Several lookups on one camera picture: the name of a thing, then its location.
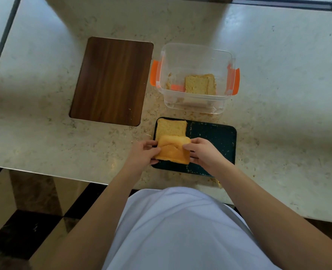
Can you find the person's left hand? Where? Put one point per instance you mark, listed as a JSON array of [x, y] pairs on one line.
[[139, 158]]

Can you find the bread slices in container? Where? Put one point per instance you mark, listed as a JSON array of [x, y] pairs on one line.
[[198, 84]]

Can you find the dark green tray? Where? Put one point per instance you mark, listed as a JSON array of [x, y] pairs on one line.
[[213, 137]]

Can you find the person's right thumb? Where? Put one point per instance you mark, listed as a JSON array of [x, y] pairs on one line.
[[189, 149]]

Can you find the person's left thumb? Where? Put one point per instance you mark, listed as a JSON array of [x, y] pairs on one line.
[[154, 154]]

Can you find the person's right forearm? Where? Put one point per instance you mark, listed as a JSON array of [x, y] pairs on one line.
[[267, 222]]

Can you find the flat bread slice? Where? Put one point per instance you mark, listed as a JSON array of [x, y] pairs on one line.
[[170, 127]]

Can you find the bread slice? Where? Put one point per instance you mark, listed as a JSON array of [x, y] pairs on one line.
[[171, 150], [170, 127]]

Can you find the person's right hand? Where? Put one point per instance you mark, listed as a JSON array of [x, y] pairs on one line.
[[208, 157]]

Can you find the brown wooden cutting board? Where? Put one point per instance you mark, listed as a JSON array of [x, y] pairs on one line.
[[109, 81]]

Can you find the clear container with orange clips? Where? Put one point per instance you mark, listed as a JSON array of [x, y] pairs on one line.
[[195, 60]]

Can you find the dark window frame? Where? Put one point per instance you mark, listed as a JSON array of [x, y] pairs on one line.
[[284, 2]]

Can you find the white shirt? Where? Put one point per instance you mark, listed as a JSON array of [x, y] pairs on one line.
[[180, 233]]

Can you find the person's left forearm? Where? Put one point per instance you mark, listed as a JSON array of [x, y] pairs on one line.
[[98, 222]]

